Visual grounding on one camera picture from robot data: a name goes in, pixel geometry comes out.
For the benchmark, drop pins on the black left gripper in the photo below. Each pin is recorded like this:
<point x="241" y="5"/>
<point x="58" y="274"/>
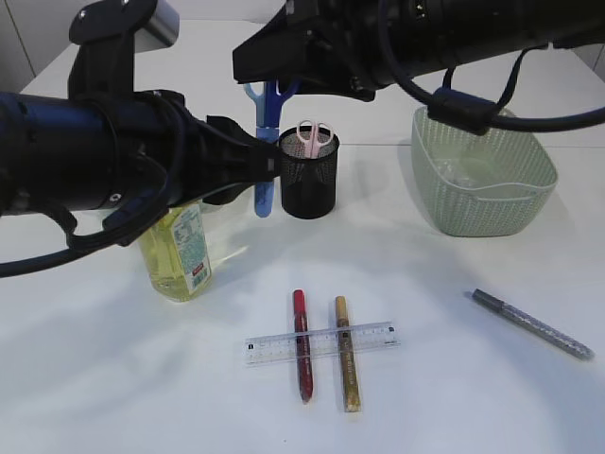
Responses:
<point x="222" y="160"/>

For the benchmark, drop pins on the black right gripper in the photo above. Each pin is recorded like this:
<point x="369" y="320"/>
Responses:
<point x="329" y="47"/>

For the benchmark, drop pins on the pink purple scissors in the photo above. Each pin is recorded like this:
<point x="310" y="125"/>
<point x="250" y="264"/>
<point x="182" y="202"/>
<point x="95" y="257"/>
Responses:
<point x="312" y="143"/>

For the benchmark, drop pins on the yellow drink bottle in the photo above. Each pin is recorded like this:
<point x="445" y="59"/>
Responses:
<point x="175" y="253"/>

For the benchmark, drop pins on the clear plastic sheet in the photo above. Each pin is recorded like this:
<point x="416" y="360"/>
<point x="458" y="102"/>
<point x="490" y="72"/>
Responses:
<point x="465" y="172"/>

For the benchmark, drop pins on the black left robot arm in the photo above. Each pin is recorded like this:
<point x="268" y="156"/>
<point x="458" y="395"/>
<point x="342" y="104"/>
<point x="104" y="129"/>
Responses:
<point x="107" y="144"/>

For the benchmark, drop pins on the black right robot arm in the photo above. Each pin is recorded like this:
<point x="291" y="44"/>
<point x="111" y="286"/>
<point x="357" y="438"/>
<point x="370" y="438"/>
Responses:
<point x="429" y="36"/>

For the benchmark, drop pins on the black mesh pen holder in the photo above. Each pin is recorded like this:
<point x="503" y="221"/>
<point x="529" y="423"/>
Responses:
<point x="308" y="186"/>

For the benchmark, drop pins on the red glitter marker pen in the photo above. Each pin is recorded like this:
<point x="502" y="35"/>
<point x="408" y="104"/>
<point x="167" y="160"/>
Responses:
<point x="303" y="355"/>

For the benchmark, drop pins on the clear plastic ruler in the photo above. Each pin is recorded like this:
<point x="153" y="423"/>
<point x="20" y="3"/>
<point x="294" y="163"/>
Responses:
<point x="323" y="343"/>

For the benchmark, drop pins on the green woven plastic basket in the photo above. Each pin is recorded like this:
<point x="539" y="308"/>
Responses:
<point x="523" y="178"/>

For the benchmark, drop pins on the gold glitter marker pen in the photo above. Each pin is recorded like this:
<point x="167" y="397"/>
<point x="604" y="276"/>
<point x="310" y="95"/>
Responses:
<point x="350" y="388"/>

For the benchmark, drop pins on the silver glitter marker pen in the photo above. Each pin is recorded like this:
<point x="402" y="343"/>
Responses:
<point x="532" y="325"/>

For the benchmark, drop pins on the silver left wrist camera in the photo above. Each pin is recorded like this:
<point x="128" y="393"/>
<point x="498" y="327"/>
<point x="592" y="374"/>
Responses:
<point x="161" y="30"/>

